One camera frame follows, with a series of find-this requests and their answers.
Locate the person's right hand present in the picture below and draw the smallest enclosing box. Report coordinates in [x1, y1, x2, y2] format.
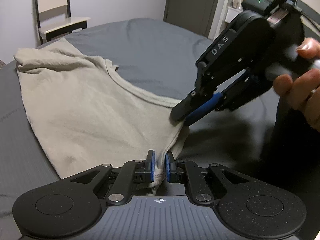
[273, 37, 320, 131]

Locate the beige t-shirt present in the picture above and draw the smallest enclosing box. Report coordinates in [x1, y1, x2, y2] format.
[14, 38, 189, 194]

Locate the white black wooden chair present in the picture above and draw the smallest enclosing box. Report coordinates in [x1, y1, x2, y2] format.
[34, 0, 90, 44]

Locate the grey door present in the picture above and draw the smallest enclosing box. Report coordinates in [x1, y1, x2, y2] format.
[163, 0, 217, 37]

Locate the black braided cable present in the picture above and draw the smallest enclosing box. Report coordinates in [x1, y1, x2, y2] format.
[299, 7, 320, 32]

